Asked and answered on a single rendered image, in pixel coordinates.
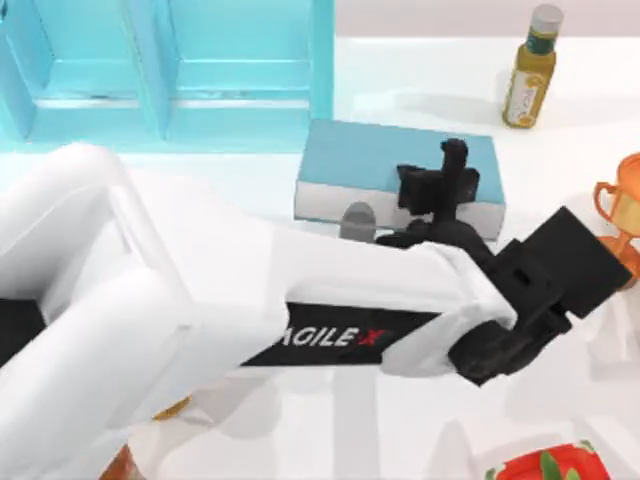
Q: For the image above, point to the pale grey rounded box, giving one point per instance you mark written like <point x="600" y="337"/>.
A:
<point x="358" y="222"/>

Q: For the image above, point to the blue book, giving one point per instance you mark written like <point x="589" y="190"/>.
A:
<point x="350" y="155"/>

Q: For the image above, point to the yellow green bottle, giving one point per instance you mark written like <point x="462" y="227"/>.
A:
<point x="530" y="80"/>

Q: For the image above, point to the orange trophy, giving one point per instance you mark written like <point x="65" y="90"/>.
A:
<point x="627" y="200"/>

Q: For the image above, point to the light blue rack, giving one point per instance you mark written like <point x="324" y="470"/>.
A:
<point x="240" y="75"/>

